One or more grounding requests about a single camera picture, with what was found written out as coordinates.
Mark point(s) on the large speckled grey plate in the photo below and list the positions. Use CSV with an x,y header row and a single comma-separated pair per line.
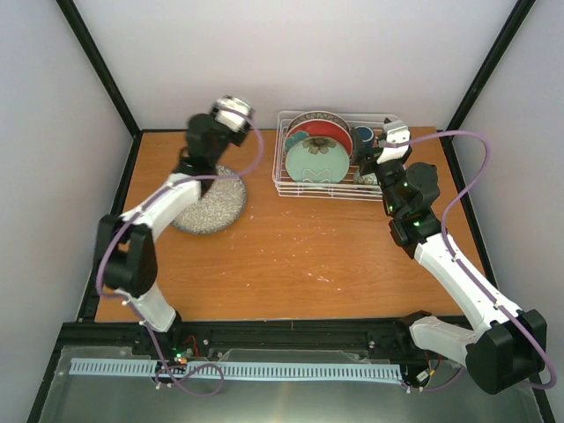
x,y
218,208

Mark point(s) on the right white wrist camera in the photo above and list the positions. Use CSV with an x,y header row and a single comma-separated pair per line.
x,y
393,141

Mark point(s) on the light green flower plate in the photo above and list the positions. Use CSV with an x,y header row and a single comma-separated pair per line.
x,y
317,160

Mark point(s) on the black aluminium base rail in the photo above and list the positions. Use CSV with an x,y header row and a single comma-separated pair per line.
x,y
376,339

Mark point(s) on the red and teal plate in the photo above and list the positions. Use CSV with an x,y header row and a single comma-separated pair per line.
x,y
320,128

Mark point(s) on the floral patterned plate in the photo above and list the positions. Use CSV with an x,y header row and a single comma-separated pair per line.
x,y
318,114

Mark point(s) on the black frame post right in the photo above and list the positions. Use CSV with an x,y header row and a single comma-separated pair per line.
x,y
504,38

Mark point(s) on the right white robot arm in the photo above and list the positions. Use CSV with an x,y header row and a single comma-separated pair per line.
x,y
503,345

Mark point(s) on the dark blue mug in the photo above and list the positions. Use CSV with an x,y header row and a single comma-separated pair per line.
x,y
363,138

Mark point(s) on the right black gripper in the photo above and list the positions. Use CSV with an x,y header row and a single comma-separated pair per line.
x,y
370,154

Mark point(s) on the light blue cable duct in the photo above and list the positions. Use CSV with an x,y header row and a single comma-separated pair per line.
x,y
244,371

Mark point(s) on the black frame post left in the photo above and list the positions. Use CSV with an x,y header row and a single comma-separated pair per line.
x,y
86,41

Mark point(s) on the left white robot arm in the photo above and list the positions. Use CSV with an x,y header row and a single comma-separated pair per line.
x,y
125,263

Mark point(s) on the light green bowl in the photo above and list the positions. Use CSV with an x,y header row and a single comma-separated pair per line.
x,y
366,179

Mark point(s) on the black frame post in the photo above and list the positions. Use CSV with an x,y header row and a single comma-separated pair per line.
x,y
86,41
504,38

